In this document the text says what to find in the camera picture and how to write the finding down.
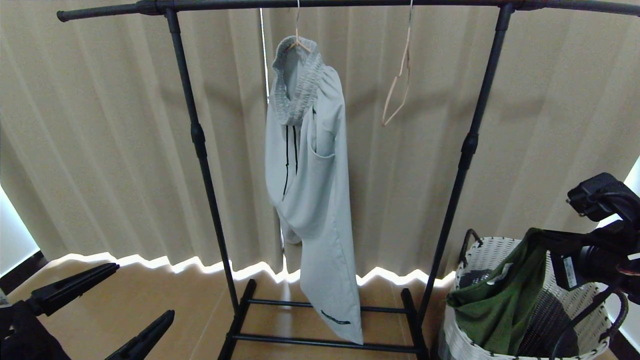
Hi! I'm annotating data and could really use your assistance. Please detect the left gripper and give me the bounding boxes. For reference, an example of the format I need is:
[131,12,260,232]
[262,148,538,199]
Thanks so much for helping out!
[0,262,176,360]

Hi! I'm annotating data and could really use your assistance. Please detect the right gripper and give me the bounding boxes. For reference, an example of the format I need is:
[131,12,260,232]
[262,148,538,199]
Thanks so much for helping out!
[547,239,640,292]

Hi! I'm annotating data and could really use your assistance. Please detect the green garment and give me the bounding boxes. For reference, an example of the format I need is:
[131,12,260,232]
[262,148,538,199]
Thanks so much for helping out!
[446,227,552,357]

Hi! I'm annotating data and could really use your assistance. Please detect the pale grey shorts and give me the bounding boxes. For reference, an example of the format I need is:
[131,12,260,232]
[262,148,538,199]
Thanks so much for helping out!
[263,35,365,346]

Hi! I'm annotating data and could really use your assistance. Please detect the pink clothes hanger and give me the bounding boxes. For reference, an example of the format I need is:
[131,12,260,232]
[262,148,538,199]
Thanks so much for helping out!
[287,0,312,54]
[381,0,415,128]

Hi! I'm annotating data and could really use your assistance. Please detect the white laundry basket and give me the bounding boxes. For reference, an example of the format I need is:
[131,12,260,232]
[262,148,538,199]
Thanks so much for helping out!
[439,228,630,360]

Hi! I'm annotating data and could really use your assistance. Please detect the black clothes rack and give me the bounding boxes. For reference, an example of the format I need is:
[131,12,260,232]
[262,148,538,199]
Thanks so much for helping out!
[56,0,640,360]

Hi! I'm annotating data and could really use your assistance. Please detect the beige curtain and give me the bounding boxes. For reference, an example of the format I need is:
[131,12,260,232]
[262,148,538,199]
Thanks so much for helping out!
[0,0,640,288]

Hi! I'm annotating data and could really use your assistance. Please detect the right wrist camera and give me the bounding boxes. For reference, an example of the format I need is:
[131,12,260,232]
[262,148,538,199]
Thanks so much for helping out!
[566,172,640,224]

